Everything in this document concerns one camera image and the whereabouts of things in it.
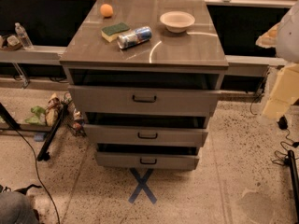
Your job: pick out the clear water bottle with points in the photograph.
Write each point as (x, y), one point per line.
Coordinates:
(23, 36)

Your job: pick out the black power adapter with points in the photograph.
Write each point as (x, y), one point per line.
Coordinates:
(282, 123)

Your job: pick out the person grey jeans knee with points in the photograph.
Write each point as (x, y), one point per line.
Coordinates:
(15, 208)

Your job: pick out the bottom grey drawer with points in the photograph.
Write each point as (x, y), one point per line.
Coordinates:
(151, 161)

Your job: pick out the grey drawer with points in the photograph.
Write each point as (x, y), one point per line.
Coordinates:
(145, 136)
(151, 161)
(137, 101)

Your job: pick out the green plastic bag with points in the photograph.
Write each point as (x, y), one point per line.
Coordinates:
(38, 116)

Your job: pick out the paper bowl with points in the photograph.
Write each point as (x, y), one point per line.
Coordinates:
(177, 21)

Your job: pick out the blue tape cross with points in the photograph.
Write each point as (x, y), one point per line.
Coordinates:
(142, 185)

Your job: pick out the black stand right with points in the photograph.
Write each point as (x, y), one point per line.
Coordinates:
(295, 181)

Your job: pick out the snack bag pile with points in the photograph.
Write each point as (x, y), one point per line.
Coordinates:
(53, 109)

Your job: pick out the top grey drawer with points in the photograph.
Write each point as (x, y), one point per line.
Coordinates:
(137, 101)

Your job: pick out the brown bowl with items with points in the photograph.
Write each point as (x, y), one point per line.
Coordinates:
(9, 42)

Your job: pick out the orange ball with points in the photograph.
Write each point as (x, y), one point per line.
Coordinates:
(106, 10)

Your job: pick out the redbull can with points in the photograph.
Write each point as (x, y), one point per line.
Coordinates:
(134, 37)

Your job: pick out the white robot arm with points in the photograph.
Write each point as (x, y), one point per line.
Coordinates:
(284, 38)

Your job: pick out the yellow green sponge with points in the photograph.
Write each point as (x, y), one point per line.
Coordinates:
(110, 33)

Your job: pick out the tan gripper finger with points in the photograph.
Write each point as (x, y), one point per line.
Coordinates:
(284, 93)
(269, 38)

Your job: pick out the middle grey drawer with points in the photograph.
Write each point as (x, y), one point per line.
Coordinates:
(145, 136)

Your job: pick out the grey drawer cabinet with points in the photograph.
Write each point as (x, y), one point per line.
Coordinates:
(192, 60)

